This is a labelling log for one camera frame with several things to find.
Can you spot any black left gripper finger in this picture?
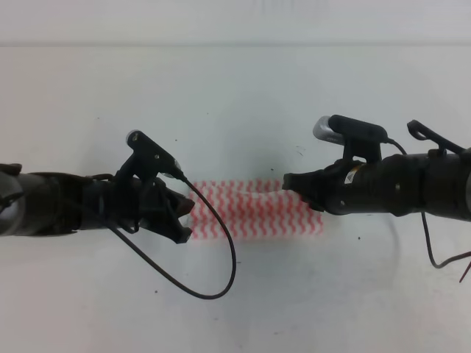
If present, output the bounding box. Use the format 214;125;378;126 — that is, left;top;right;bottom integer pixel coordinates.
157;179;195;217
146;219;192;244

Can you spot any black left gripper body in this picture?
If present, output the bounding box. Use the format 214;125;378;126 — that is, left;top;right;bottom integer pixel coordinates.
82;174;173;235

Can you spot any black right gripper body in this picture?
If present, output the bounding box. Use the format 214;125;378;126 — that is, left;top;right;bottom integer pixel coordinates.
316;156;402;216

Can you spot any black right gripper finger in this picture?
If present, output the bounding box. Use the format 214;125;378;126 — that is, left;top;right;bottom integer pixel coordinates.
300;193;325;212
282;170;329;191

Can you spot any pink white wavy striped towel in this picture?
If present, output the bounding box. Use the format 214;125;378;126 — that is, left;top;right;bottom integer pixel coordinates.
194;179;323;240

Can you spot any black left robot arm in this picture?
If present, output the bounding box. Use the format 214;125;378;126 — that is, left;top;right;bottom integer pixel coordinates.
1;164;195;243

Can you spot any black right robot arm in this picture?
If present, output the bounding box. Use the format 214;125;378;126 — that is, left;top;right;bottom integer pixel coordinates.
282;115;470;221

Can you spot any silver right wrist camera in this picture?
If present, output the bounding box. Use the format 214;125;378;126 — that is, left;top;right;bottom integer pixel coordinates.
313;115;389;163

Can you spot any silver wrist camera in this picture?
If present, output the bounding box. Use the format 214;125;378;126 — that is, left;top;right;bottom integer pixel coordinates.
313;115;389;163
123;130;185;181

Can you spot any black right camera cable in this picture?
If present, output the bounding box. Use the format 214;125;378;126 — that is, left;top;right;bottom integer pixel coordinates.
382;138;471;283

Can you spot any black camera cable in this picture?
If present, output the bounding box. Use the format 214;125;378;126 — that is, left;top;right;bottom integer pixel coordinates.
106;172;238;301
382;138;471;283

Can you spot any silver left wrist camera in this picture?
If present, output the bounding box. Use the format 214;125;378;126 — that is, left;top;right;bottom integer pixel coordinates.
123;130;185;181

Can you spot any black left camera cable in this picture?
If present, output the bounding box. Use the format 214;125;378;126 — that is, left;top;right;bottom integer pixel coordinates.
106;172;238;301

